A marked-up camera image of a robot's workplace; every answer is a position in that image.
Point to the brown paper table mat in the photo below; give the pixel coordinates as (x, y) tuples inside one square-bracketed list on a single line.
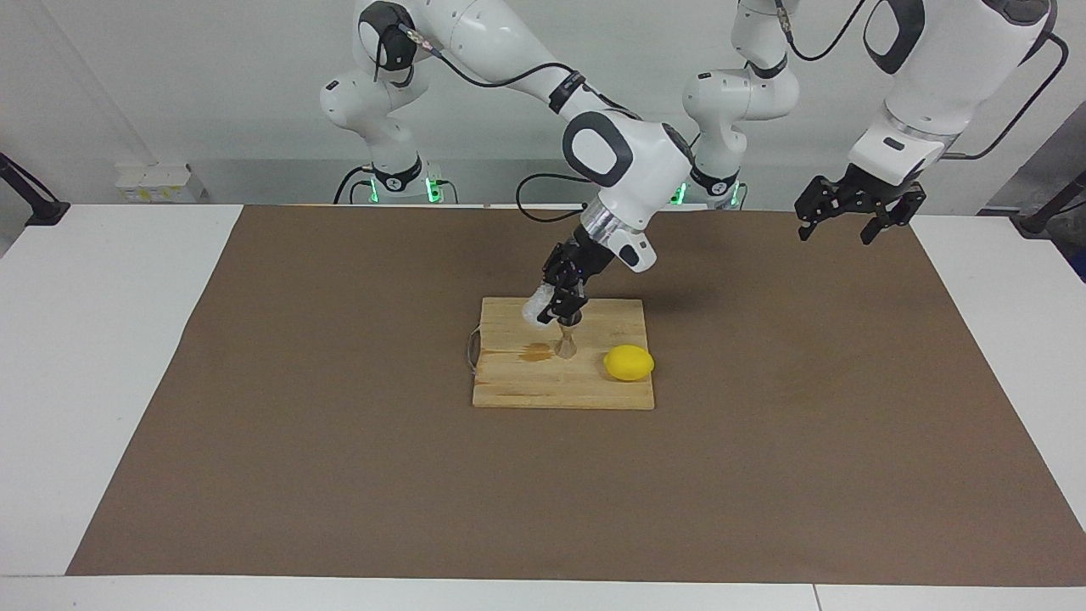
[(543, 492)]

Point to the black clamp stand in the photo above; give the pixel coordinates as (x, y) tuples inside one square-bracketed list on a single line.
[(1033, 225), (42, 210)]

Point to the clear glass cup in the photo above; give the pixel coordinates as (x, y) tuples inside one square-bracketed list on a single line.
[(536, 307)]

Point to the white box yellow label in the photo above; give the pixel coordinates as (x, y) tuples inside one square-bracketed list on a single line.
[(182, 187), (140, 188)]

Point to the steel double jigger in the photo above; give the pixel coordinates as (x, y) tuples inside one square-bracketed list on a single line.
[(567, 344)]

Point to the dark grey panel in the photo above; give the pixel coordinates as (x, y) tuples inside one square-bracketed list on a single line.
[(1060, 165)]

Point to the dark blue object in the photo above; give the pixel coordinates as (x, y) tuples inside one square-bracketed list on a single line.
[(1080, 265)]

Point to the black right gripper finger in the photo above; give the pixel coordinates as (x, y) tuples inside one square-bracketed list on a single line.
[(556, 307), (577, 307)]

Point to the yellow lemon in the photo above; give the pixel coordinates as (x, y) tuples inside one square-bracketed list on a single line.
[(629, 363)]

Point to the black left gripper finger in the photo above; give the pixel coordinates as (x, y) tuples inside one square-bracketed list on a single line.
[(823, 199), (887, 221)]

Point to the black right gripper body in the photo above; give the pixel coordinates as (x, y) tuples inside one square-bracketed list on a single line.
[(581, 259)]

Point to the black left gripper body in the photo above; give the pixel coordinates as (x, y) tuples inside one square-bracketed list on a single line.
[(882, 191)]

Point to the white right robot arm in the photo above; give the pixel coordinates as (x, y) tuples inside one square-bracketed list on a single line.
[(636, 161)]

